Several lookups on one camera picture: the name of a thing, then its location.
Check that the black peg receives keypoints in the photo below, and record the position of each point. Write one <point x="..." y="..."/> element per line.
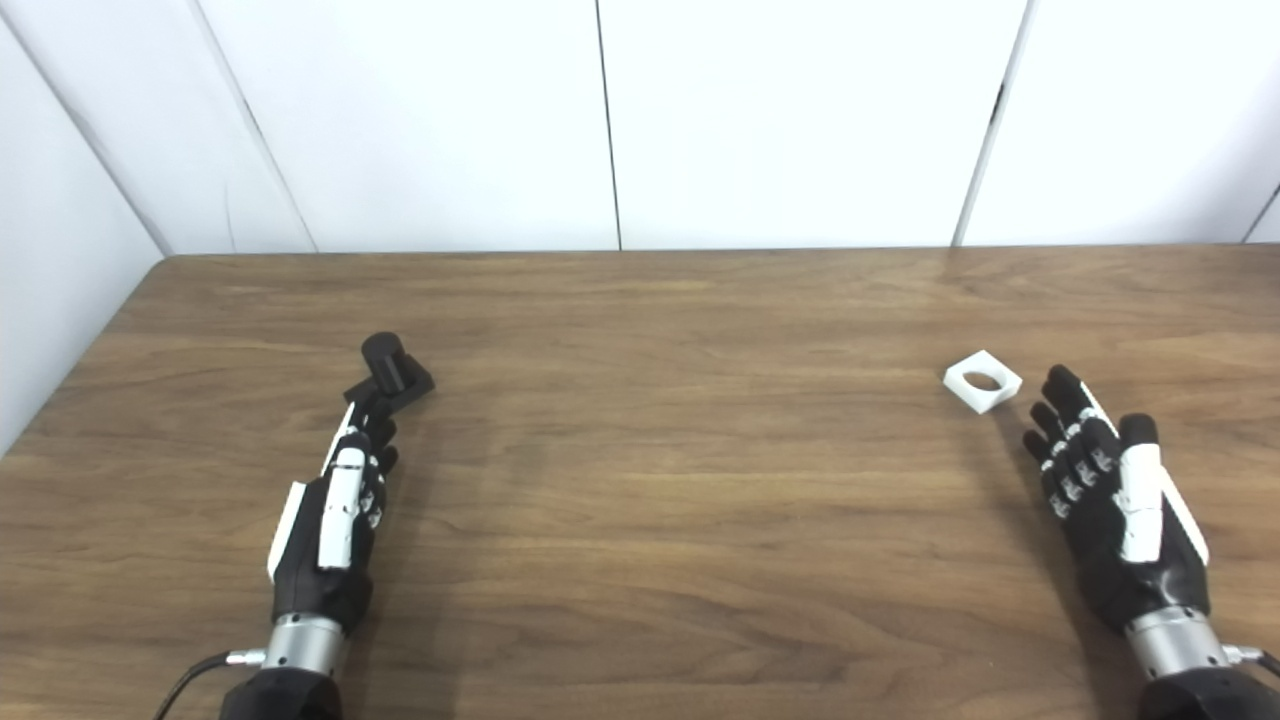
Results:
<point x="388" y="365"/>

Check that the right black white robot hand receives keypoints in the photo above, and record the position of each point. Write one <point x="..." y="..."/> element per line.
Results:
<point x="1120" y="540"/>

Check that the white square piece with hole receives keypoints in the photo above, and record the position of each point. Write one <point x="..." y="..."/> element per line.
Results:
<point x="990" y="395"/>

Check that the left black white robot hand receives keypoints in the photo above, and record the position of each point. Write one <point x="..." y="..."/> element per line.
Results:
<point x="340" y="520"/>

